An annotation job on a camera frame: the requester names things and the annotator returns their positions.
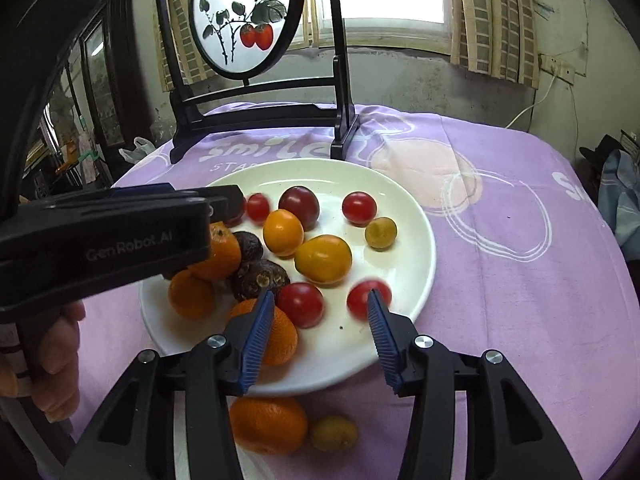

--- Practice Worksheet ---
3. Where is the dark wooden cabinet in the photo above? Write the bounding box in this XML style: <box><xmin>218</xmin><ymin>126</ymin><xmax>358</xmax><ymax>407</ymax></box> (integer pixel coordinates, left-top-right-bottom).
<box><xmin>79</xmin><ymin>0</ymin><xmax>152</xmax><ymax>164</ymax></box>

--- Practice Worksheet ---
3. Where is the person's left hand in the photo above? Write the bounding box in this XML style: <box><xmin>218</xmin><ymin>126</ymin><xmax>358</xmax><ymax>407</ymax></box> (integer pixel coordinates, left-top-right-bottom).
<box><xmin>30</xmin><ymin>300</ymin><xmax>86</xmax><ymax>422</ymax></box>

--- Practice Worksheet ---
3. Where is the round painted screen stand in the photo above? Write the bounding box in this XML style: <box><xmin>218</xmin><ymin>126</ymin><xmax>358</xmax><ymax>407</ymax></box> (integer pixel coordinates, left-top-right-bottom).
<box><xmin>156</xmin><ymin>0</ymin><xmax>359</xmax><ymax>162</ymax></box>

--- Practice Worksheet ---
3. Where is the red cherry tomato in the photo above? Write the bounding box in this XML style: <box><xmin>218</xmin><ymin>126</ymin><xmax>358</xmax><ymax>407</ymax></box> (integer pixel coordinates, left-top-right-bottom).
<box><xmin>342</xmin><ymin>192</ymin><xmax>378</xmax><ymax>226</ymax></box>
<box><xmin>245</xmin><ymin>193</ymin><xmax>271</xmax><ymax>224</ymax></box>
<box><xmin>276</xmin><ymin>282</ymin><xmax>324</xmax><ymax>328</ymax></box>
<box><xmin>346</xmin><ymin>278</ymin><xmax>393</xmax><ymax>321</ymax></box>

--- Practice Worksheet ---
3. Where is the white power cable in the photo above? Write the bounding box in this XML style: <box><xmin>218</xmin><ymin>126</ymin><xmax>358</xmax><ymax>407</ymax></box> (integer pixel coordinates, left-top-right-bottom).
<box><xmin>504</xmin><ymin>71</ymin><xmax>559</xmax><ymax>131</ymax></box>

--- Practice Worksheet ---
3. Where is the dark red plum tomato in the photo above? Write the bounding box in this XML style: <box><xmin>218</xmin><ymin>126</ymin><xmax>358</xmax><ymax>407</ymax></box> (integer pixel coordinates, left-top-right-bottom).
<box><xmin>279</xmin><ymin>185</ymin><xmax>320</xmax><ymax>231</ymax></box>

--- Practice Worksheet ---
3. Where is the purple tablecloth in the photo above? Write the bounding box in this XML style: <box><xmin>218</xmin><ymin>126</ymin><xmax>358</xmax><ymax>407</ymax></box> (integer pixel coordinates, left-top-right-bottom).
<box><xmin>72</xmin><ymin>106</ymin><xmax>639</xmax><ymax>479</ymax></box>

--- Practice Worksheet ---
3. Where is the large dark mangosteen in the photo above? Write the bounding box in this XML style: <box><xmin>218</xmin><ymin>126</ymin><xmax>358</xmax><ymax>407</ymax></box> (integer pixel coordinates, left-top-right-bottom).
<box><xmin>233</xmin><ymin>231</ymin><xmax>264</xmax><ymax>262</ymax></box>

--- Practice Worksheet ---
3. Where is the white oval plate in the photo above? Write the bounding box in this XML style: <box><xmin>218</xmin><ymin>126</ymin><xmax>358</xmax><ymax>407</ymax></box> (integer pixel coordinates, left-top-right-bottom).
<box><xmin>139</xmin><ymin>157</ymin><xmax>438</xmax><ymax>398</ymax></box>

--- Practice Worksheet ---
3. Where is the right checked curtain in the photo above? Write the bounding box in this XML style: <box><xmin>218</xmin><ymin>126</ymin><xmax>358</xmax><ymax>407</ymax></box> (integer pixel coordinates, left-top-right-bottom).
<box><xmin>450</xmin><ymin>0</ymin><xmax>539</xmax><ymax>89</ymax></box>

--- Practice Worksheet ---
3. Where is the bumpy mandarin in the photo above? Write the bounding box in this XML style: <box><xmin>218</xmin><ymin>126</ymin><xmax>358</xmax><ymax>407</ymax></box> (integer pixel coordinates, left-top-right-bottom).
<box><xmin>188</xmin><ymin>222</ymin><xmax>242</xmax><ymax>282</ymax></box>
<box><xmin>229</xmin><ymin>396</ymin><xmax>308</xmax><ymax>455</ymax></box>
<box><xmin>227</xmin><ymin>298</ymin><xmax>298</xmax><ymax>366</ymax></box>

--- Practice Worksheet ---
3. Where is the white plastic bag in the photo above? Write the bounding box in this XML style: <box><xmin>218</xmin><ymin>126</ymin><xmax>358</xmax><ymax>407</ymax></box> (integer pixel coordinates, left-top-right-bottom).
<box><xmin>118</xmin><ymin>136</ymin><xmax>155</xmax><ymax>165</ymax></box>

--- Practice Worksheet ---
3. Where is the blue clothes pile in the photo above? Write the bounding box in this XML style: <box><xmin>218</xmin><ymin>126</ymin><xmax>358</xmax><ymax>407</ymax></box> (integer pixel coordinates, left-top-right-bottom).
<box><xmin>579</xmin><ymin>134</ymin><xmax>640</xmax><ymax>260</ymax></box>

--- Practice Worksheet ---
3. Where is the wall power socket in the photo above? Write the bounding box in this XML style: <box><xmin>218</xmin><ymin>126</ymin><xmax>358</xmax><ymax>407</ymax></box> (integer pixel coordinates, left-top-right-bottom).
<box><xmin>538</xmin><ymin>53</ymin><xmax>576</xmax><ymax>86</ymax></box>

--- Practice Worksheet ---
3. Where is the yellow-orange oval tomato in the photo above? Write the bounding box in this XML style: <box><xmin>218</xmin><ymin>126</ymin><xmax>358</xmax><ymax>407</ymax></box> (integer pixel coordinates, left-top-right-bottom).
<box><xmin>294</xmin><ymin>234</ymin><xmax>352</xmax><ymax>285</ymax></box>

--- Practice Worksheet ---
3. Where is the small orange tomato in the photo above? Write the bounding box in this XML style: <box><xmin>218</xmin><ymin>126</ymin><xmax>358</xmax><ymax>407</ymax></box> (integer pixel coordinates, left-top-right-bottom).
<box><xmin>262</xmin><ymin>209</ymin><xmax>305</xmax><ymax>258</ymax></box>

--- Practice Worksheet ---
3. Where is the smooth orange fruit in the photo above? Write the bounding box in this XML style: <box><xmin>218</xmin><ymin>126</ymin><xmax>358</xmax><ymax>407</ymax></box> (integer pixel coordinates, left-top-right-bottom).
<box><xmin>167</xmin><ymin>270</ymin><xmax>215</xmax><ymax>321</ymax></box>

